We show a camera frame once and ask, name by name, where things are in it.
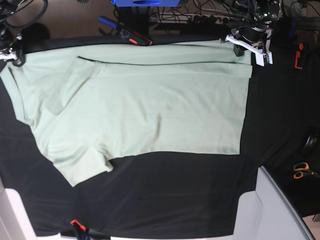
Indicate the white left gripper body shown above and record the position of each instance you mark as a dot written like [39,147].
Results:
[254,38]

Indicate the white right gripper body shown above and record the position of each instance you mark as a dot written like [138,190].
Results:
[9,46]

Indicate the light green T-shirt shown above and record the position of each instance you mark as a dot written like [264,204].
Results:
[88,105]

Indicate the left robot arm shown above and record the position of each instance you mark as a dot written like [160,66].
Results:
[250,23]

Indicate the red black clamp right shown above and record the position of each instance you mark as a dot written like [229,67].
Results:
[298,56]

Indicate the red black clamp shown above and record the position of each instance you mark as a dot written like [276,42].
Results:
[135,38]
[298,56]

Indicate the blue cylinder right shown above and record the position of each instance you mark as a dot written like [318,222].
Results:
[292,30]

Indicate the white power strip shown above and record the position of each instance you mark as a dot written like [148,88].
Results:
[188,18]

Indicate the black round tape roll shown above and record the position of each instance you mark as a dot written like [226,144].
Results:
[310,144]

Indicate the red black clamp top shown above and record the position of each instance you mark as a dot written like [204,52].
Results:
[135,38]

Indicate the blue plastic box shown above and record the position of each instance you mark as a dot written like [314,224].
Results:
[146,3]

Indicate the white table block left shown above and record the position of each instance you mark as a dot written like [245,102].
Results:
[14,221]

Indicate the black table cloth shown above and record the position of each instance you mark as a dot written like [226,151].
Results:
[177,195]

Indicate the red clamp bottom edge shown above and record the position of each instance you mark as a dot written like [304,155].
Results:
[75,223]

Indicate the blue handle tool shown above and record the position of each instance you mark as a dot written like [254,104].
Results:
[107,21]

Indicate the orange handled scissors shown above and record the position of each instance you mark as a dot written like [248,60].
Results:
[302,169]

